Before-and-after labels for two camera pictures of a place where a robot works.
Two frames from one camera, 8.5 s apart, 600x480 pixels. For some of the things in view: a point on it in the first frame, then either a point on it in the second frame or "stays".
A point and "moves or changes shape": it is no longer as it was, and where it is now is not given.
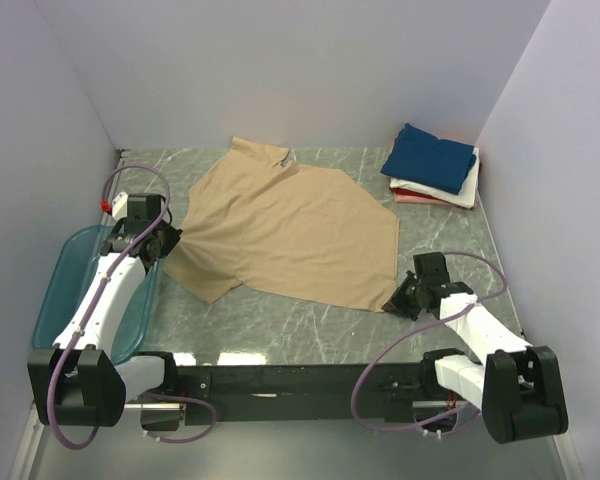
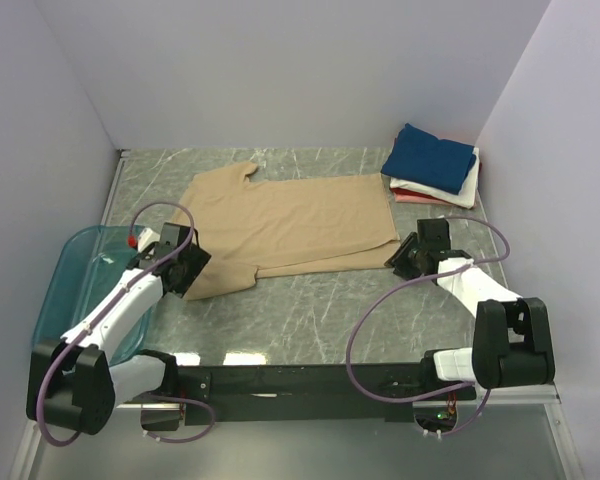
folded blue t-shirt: x=421 y=158 stays
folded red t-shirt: x=396 y=190 stays
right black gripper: x=400 y=300 -> x=400 y=257
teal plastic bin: x=65 y=281 stays
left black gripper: x=165 y=239 -> x=195 y=257
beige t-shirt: x=287 y=230 moves or changes shape
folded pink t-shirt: x=400 y=198 stays
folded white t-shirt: x=465 y=198 stays
